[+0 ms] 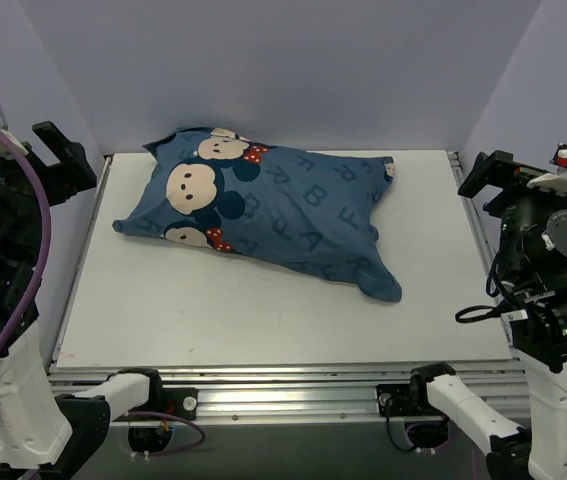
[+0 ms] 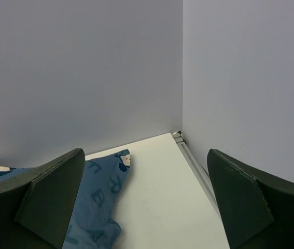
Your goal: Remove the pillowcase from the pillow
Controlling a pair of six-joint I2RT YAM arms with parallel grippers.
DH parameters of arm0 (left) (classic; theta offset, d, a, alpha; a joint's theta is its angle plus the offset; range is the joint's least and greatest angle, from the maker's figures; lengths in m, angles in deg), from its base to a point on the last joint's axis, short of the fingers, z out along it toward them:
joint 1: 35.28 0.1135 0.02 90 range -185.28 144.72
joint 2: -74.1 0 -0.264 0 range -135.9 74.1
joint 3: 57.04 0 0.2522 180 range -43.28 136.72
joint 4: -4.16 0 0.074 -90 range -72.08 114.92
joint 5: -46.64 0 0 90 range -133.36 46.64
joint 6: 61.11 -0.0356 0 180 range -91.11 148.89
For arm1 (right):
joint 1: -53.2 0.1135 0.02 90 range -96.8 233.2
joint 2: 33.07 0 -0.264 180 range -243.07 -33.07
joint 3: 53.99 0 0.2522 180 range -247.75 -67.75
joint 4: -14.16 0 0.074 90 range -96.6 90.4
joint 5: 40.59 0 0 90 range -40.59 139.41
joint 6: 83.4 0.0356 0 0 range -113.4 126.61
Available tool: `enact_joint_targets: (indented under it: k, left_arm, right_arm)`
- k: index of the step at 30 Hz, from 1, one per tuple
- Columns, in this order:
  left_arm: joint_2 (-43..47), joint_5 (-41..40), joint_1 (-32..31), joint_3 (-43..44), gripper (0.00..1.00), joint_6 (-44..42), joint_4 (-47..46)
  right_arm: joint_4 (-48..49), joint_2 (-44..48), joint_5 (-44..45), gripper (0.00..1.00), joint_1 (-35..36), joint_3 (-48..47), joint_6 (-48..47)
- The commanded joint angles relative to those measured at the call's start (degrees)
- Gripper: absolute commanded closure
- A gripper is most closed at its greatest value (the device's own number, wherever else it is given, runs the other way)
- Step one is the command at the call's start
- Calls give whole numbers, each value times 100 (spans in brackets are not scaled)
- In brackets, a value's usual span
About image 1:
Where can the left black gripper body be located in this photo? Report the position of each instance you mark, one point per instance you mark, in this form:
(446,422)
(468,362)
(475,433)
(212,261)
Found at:
(64,163)

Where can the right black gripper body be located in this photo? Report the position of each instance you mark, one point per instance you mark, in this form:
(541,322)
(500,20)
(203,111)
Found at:
(493,173)

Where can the blue cartoon print pillowcase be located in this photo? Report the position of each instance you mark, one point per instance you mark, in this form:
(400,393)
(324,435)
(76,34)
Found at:
(305,211)

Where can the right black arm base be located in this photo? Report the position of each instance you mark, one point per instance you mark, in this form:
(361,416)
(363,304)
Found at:
(396,400)

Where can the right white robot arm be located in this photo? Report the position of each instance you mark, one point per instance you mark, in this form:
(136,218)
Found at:
(529,276)

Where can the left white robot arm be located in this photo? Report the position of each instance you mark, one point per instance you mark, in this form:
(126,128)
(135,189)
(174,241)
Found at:
(38,429)

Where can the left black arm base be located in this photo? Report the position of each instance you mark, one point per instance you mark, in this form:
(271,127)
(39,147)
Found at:
(180,402)

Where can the aluminium table frame rail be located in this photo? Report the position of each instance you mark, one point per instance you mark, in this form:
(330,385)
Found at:
(266,345)

